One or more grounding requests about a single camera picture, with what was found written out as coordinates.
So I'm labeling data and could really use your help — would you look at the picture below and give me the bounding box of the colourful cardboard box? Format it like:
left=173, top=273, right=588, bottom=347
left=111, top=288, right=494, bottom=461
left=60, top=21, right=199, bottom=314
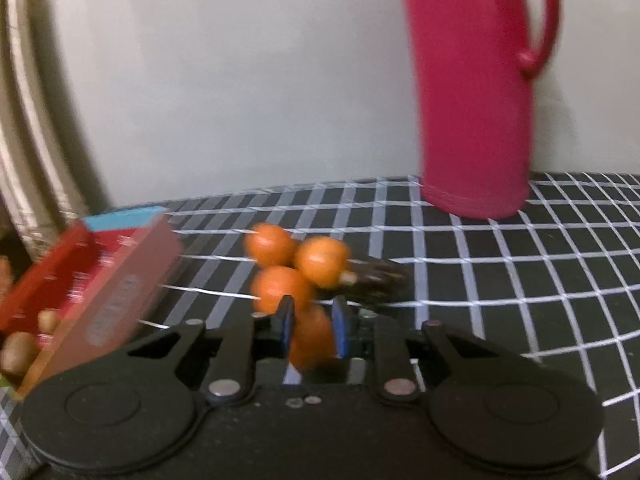
left=0, top=205, right=183, bottom=401

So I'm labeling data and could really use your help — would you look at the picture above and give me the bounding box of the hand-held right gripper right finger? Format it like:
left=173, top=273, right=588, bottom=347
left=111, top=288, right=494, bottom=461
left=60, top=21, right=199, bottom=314
left=331, top=296, right=516, bottom=403

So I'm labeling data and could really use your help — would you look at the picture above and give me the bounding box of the beige satin curtain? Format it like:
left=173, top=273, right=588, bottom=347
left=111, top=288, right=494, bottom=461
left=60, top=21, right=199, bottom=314
left=0, top=0, right=116, bottom=261

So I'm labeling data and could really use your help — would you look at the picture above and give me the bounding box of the red thermos jug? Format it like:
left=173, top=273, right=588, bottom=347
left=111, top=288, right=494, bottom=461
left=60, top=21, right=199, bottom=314
left=396, top=0, right=561, bottom=220

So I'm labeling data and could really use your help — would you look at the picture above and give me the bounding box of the small brown kiwi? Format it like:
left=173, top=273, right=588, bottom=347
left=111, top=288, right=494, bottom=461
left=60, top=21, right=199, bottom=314
left=37, top=309, right=61, bottom=335

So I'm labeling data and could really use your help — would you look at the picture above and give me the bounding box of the large brown kiwi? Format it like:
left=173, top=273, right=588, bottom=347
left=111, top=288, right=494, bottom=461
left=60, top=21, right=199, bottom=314
left=0, top=331, right=38, bottom=376

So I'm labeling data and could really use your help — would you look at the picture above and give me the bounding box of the black white checked tablecloth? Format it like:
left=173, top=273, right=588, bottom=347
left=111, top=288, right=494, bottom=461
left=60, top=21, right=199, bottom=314
left=0, top=172, right=640, bottom=480

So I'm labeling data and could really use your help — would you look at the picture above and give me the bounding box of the dark brown wrinkled lump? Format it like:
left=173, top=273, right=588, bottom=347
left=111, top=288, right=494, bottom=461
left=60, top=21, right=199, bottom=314
left=342, top=256, right=408, bottom=303

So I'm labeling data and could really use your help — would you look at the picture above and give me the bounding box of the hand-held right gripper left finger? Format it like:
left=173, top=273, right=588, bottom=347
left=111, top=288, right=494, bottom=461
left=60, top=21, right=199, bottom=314
left=125, top=296, right=297, bottom=406

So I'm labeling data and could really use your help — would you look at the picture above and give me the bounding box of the orange tangerine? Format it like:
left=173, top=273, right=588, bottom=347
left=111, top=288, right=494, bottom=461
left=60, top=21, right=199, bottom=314
left=244, top=223, right=298, bottom=267
left=250, top=266, right=316, bottom=313
left=293, top=237, right=351, bottom=289

